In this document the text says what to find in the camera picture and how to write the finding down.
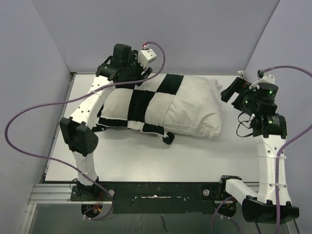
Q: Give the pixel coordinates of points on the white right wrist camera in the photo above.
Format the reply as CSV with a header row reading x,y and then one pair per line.
x,y
263,77

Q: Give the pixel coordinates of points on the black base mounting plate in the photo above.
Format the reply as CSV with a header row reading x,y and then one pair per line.
x,y
156,197

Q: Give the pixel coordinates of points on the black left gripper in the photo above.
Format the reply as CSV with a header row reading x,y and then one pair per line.
x,y
138,79

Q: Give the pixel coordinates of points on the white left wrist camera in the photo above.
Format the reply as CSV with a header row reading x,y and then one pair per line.
x,y
146,55

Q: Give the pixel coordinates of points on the black white checkered pillowcase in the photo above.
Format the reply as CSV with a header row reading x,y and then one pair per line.
x,y
141,108

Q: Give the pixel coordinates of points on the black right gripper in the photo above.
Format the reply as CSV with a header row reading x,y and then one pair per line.
x,y
239,86

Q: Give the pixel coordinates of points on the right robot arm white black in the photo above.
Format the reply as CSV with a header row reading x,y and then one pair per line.
x,y
272,203

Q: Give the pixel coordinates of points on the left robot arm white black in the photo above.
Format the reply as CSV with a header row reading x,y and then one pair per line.
x,y
77,128

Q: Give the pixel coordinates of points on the white pillow insert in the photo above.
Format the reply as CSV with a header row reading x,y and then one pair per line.
x,y
196,108

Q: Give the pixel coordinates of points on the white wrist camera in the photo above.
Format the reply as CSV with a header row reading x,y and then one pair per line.
x,y
263,77
146,55

